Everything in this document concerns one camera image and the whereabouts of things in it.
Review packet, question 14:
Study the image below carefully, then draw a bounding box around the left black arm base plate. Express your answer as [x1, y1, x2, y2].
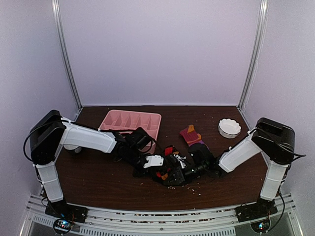
[45, 205, 88, 223]

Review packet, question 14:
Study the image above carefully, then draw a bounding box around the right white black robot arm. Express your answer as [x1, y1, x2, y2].
[162, 118, 303, 217]

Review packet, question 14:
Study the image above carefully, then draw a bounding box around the aluminium frame post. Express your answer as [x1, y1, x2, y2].
[51, 0, 83, 111]
[238, 0, 269, 112]

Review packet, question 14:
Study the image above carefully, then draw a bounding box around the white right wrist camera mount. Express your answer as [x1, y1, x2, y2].
[173, 154, 189, 169]

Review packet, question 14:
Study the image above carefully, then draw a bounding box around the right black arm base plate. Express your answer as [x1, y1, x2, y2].
[235, 202, 278, 222]

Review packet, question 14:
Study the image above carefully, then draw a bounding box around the right aluminium frame post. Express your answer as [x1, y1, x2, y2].
[238, 0, 269, 112]

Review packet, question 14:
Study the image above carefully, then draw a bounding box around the maroon orange purple striped sock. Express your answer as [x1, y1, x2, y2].
[179, 124, 209, 149]

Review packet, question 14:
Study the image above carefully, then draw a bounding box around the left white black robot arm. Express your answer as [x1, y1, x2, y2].
[23, 110, 166, 218]

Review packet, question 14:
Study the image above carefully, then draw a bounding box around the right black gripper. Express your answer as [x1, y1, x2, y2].
[163, 162, 207, 185]

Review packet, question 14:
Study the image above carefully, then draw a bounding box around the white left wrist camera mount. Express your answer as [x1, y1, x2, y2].
[143, 155, 164, 169]

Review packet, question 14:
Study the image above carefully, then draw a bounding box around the left aluminium frame post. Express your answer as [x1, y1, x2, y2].
[51, 0, 83, 111]

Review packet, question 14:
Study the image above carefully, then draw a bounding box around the black argyle red orange sock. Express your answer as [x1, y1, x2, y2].
[148, 145, 181, 185]

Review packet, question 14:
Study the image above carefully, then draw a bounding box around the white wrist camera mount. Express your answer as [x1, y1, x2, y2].
[143, 155, 164, 169]
[173, 154, 189, 169]

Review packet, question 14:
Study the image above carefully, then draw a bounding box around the small white round container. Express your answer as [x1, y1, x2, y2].
[63, 145, 82, 155]

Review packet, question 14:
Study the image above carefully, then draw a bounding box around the pink divided organizer tray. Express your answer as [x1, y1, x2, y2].
[99, 110, 161, 140]

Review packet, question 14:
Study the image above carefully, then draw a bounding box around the white scalloped ceramic bowl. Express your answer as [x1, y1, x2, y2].
[218, 118, 242, 139]

